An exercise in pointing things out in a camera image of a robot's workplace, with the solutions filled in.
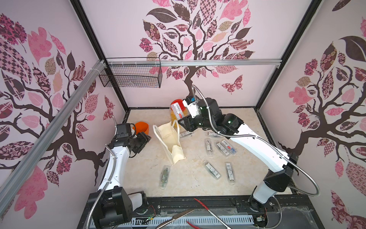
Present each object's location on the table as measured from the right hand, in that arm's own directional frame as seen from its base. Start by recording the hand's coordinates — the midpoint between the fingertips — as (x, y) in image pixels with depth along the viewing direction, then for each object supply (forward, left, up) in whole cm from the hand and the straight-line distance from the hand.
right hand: (181, 118), depth 67 cm
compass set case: (+15, -2, -34) cm, 38 cm away
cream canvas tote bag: (+12, +11, -33) cm, 37 cm away
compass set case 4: (-13, -17, -34) cm, 41 cm away
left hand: (-1, +20, -20) cm, 28 cm away
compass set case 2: (+2, -18, -34) cm, 38 cm away
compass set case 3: (+1, -27, -34) cm, 44 cm away
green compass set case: (-13, +11, -35) cm, 39 cm away
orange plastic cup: (+18, +31, -29) cm, 46 cm away
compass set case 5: (-14, -28, -34) cm, 46 cm away
